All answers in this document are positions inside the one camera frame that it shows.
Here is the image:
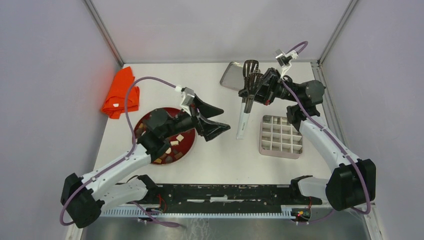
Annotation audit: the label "silver serving tongs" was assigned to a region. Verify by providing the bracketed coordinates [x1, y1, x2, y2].
[236, 97, 254, 140]

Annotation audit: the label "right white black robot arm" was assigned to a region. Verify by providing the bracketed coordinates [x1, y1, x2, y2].
[238, 59, 377, 215]

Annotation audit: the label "purple cable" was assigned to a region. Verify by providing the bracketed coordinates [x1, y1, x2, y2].
[281, 40, 373, 216]
[58, 76, 180, 227]

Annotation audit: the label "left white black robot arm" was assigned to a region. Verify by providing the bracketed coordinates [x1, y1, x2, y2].
[60, 96, 231, 229]

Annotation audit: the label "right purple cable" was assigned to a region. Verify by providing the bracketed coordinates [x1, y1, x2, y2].
[281, 40, 373, 216]

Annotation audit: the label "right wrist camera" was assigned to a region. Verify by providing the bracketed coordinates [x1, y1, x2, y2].
[275, 49, 299, 77]

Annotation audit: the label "white slotted cable duct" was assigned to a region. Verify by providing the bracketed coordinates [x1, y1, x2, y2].
[99, 206, 294, 220]

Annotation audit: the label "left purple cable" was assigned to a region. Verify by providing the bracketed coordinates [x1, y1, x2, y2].
[58, 76, 180, 227]

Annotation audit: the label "white square chocolate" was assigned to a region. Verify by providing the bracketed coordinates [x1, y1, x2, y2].
[176, 134, 184, 142]

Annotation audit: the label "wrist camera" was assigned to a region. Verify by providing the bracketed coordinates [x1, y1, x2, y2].
[179, 87, 196, 115]
[275, 49, 299, 77]

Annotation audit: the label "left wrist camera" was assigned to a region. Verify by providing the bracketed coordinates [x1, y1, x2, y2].
[179, 87, 196, 115]

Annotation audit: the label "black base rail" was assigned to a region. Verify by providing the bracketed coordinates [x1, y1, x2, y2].
[137, 184, 323, 214]

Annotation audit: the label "orange folded cloth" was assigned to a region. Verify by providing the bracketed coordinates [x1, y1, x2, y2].
[100, 66, 140, 119]

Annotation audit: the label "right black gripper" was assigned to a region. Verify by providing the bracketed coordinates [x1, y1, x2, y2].
[238, 67, 301, 106]

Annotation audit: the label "red round plate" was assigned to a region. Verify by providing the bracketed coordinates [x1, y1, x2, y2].
[133, 111, 196, 165]

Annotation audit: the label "dark round chocolate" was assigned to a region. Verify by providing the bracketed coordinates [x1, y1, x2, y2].
[165, 156, 174, 164]

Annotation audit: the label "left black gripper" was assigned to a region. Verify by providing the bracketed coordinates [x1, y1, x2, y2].
[162, 93, 231, 141]

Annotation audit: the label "silver tin lid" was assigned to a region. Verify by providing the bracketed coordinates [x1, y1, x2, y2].
[219, 61, 245, 91]

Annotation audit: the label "pink tin box with dividers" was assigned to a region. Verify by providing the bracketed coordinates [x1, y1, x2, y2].
[258, 115, 303, 159]

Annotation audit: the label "brown chocolate piece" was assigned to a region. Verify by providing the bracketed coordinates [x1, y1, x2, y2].
[174, 152, 184, 160]

